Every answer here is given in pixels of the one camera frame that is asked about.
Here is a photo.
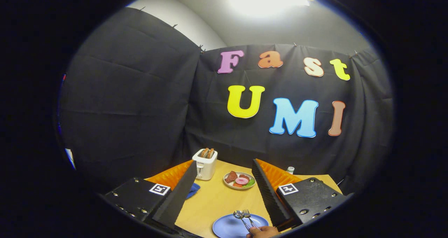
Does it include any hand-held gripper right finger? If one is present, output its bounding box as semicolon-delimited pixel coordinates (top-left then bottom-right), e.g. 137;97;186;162
251;159;350;231

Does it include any blue round plate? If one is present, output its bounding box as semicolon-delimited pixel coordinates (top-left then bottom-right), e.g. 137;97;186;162
212;213;269;238

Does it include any white toaster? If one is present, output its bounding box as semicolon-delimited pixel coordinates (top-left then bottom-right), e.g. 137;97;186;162
192;148;218;181

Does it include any fork with checkered handle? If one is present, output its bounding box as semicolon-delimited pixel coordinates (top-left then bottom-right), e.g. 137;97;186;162
243;209;261;230

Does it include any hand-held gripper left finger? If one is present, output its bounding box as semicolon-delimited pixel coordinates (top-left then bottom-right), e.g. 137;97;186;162
100;160;198;230

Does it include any small beige food plate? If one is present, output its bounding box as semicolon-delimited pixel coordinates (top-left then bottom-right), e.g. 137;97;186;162
223;171;256;190

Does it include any blue folded cloth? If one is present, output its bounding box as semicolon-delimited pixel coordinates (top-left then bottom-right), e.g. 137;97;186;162
185;183;201;199

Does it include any spoon with checkered handle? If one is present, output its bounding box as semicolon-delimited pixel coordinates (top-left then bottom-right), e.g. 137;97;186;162
233;210;252;231

